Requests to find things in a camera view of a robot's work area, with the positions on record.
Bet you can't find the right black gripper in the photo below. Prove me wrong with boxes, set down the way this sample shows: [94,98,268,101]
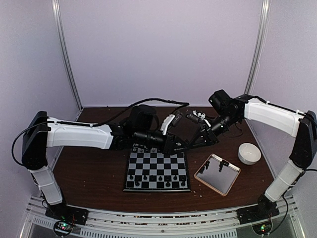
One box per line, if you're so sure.
[189,112,240,148]

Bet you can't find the black white chess board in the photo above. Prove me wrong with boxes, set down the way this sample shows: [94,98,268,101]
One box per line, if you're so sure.
[123,144,191,192]

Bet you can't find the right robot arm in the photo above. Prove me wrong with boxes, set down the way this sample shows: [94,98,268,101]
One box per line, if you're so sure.
[185,120,295,211]

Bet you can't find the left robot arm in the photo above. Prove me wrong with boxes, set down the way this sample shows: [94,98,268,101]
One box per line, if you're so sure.
[21,105,189,220]

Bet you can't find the black chess pieces pile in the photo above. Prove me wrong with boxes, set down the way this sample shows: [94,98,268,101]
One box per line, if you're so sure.
[200,160,229,174]

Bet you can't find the wooden metal tray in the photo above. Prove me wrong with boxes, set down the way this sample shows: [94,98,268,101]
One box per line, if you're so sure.
[194,154,241,196]

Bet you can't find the white bowl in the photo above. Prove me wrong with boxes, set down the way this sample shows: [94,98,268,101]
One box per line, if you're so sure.
[238,143,262,165]

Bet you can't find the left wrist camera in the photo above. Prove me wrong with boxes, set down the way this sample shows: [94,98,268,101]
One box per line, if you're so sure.
[160,111,183,135]

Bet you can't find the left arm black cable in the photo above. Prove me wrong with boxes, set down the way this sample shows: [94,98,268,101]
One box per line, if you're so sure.
[11,98,190,169]

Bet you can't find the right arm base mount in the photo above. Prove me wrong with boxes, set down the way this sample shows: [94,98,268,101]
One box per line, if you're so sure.
[236,205,280,225]

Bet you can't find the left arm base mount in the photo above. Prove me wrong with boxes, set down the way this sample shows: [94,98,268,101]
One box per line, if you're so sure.
[45,206,89,225]

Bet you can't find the right aluminium frame post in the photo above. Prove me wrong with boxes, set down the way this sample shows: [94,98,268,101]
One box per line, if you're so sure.
[244,0,271,94]

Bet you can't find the aluminium frame post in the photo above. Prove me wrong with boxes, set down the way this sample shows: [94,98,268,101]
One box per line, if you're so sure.
[52,0,83,110]
[244,0,271,94]

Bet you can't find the front aluminium rail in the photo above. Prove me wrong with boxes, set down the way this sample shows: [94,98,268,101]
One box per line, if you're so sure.
[19,194,305,238]

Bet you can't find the left aluminium frame post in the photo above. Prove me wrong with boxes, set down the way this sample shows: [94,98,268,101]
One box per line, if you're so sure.
[52,0,83,110]

